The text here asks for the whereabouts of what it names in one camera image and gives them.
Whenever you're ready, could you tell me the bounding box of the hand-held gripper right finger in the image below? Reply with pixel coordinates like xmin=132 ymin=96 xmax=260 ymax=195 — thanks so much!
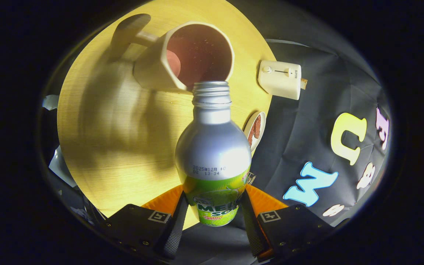
xmin=240 ymin=184 xmax=334 ymax=262

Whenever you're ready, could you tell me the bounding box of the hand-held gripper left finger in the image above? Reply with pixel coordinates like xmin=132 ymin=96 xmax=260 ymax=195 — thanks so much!
xmin=100 ymin=184 xmax=190 ymax=260

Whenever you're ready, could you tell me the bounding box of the silver green juice bottle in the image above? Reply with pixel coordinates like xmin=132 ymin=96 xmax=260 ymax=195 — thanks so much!
xmin=174 ymin=81 xmax=252 ymax=227

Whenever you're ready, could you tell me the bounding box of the beige cup with handle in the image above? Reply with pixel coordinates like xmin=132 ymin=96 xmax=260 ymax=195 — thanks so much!
xmin=110 ymin=14 xmax=234 ymax=93

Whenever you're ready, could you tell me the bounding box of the wooden table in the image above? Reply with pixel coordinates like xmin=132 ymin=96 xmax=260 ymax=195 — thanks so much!
xmin=57 ymin=0 xmax=277 ymax=230

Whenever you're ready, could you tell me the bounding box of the white round plate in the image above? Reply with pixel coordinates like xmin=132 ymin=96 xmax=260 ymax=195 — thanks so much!
xmin=243 ymin=112 xmax=266 ymax=152

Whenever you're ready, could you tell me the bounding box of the black backdrop cloth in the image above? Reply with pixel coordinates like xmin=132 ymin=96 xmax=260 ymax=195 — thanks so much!
xmin=183 ymin=0 xmax=393 ymax=265

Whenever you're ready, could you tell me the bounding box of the white sheet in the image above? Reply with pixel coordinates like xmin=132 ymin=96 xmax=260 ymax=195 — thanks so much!
xmin=48 ymin=145 xmax=77 ymax=188

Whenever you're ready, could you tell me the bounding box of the white toaster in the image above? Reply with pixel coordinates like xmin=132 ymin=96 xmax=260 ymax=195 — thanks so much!
xmin=258 ymin=60 xmax=303 ymax=100

